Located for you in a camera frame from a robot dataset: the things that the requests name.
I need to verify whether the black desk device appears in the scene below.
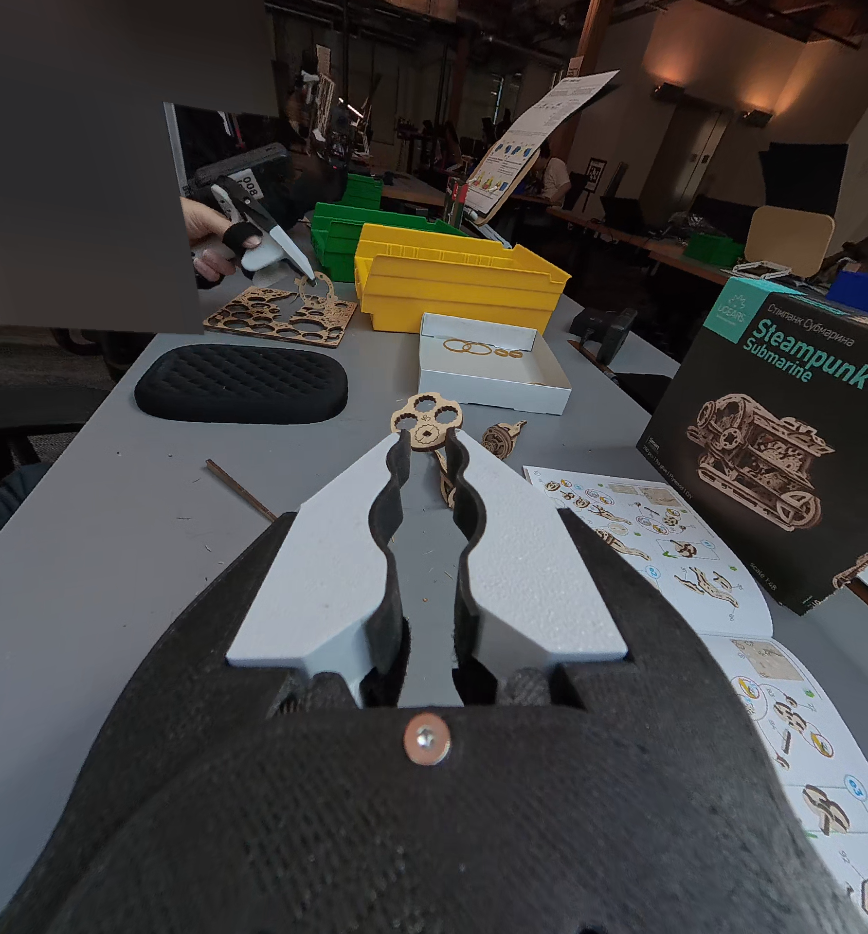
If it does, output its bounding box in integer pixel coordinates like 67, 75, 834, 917
569, 306, 639, 367

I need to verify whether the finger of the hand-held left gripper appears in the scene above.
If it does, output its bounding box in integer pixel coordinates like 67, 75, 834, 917
240, 231, 293, 287
237, 199, 315, 286

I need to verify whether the black model kit box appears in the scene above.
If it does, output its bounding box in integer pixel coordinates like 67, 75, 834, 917
636, 276, 868, 616

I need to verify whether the wooden clipboard instruction sheet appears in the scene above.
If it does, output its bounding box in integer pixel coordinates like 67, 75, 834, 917
474, 69, 621, 227

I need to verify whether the thin wooden stick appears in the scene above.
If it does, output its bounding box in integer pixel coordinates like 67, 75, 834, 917
205, 459, 279, 523

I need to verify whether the round wooden model part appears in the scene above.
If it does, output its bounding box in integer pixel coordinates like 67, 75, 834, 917
390, 393, 465, 455

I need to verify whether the white cardboard tray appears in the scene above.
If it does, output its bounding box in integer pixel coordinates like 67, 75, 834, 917
416, 312, 573, 416

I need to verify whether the laser-cut plywood sheet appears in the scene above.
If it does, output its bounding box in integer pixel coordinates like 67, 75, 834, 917
202, 271, 359, 350

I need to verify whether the light wooden board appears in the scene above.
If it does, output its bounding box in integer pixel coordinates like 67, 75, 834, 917
743, 205, 837, 279

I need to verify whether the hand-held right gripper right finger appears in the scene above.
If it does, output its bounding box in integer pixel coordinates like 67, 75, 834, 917
446, 429, 630, 678

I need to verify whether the yellow plastic bin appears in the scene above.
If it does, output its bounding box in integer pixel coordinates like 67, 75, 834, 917
354, 222, 517, 280
360, 250, 573, 337

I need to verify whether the black wrist rest pad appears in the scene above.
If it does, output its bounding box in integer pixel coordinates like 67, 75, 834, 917
134, 343, 349, 425

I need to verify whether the black board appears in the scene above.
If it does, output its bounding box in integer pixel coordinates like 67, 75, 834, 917
759, 142, 850, 220

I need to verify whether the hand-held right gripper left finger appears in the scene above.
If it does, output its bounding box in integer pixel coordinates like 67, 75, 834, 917
226, 431, 413, 706

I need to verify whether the person's left hand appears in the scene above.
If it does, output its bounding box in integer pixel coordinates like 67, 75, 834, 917
181, 198, 244, 290

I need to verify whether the instruction booklet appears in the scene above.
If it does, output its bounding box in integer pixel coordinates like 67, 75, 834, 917
523, 466, 868, 934

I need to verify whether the blue plastic bin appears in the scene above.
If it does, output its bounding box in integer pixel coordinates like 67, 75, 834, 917
827, 270, 868, 317

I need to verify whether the green plastic bin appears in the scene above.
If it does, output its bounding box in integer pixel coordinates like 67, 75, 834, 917
341, 173, 384, 213
311, 202, 466, 283
684, 233, 746, 268

